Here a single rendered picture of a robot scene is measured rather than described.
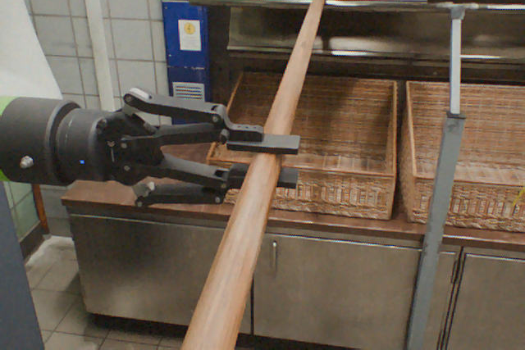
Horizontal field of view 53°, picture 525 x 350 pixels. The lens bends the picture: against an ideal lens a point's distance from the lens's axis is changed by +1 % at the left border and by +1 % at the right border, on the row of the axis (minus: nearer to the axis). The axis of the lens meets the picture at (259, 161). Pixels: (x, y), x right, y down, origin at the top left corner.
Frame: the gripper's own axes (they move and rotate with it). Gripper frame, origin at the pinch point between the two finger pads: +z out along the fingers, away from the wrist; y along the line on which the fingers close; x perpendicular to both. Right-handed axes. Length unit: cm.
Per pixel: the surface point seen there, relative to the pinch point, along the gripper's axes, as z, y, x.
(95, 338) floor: -72, 120, -83
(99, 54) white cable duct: -83, 32, -137
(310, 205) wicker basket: 2, 59, -87
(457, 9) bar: 35, 3, -98
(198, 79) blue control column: -44, 38, -135
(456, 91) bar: 36, 19, -83
